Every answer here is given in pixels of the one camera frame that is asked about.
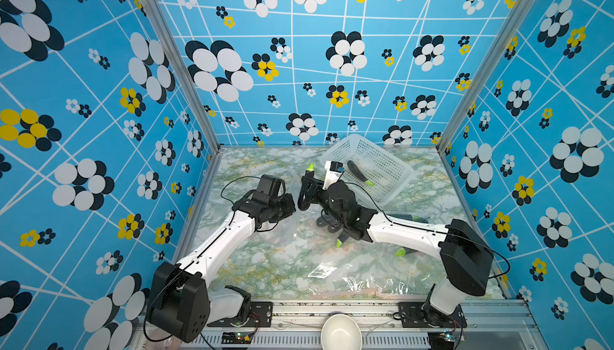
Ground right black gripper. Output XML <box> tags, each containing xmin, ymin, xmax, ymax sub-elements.
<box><xmin>303</xmin><ymin>176</ymin><xmax>347</xmax><ymax>228</ymax></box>

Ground eggplant with green stem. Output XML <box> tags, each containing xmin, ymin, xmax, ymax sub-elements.
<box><xmin>394</xmin><ymin>247</ymin><xmax>415</xmax><ymax>257</ymax></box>

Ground clear pink-dotted zip bag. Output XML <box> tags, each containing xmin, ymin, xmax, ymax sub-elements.
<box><xmin>367</xmin><ymin>212</ymin><xmax>449</xmax><ymax>286</ymax></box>

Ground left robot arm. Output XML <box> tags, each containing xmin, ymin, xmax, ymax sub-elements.
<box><xmin>144</xmin><ymin>175</ymin><xmax>296</xmax><ymax>343</ymax></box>

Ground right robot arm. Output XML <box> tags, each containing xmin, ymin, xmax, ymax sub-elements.
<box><xmin>297</xmin><ymin>177</ymin><xmax>494</xmax><ymax>328</ymax></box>

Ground white plastic basket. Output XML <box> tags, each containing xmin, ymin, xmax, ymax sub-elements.
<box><xmin>319</xmin><ymin>134</ymin><xmax>417</xmax><ymax>207</ymax></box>

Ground white bowl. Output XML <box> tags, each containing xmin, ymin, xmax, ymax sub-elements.
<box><xmin>321</xmin><ymin>314</ymin><xmax>363</xmax><ymax>350</ymax></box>

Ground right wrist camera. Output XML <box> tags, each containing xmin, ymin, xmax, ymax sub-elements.
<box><xmin>323</xmin><ymin>161</ymin><xmax>345</xmax><ymax>190</ymax></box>

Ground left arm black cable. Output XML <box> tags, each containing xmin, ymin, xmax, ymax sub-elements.
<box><xmin>219</xmin><ymin>176</ymin><xmax>262</xmax><ymax>207</ymax></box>

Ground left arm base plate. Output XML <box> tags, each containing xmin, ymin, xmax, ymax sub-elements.
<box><xmin>207</xmin><ymin>301</ymin><xmax>273</xmax><ymax>329</ymax></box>

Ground aluminium front rail frame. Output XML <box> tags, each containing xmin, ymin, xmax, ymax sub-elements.
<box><xmin>130</xmin><ymin>298</ymin><xmax>547</xmax><ymax>349</ymax></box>

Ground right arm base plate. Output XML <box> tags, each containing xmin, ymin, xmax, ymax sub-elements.
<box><xmin>393</xmin><ymin>302</ymin><xmax>467</xmax><ymax>329</ymax></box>

